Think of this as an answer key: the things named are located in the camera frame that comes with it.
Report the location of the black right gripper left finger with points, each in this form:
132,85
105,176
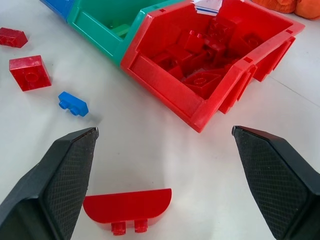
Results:
62,180

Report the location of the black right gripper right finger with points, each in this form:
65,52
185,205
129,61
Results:
272,180

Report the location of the red half-round building brick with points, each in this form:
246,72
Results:
127,206

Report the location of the small blue building brick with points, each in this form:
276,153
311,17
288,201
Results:
73,102

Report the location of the red square building brick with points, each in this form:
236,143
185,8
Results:
30,72

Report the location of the red wedge brick with stud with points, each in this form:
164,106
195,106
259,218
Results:
201,81

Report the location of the red plastic storage bin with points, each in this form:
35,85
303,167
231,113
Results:
165,82

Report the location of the green plastic storage bin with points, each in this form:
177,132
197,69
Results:
100,37

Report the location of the red sloped building brick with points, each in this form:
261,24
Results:
12,37

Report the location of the red flat building brick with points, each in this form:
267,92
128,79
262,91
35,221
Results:
167,62

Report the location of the red cube building brick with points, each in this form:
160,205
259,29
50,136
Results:
194,41

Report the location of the dark red studded brick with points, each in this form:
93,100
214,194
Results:
221,28

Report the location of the green building brick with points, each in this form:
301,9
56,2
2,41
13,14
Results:
121,30

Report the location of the blue plastic storage bin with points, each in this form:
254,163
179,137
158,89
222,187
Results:
58,7

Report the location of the orange crumpled object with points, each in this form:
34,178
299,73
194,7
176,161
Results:
308,8
275,5

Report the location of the white paper label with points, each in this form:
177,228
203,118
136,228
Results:
207,6

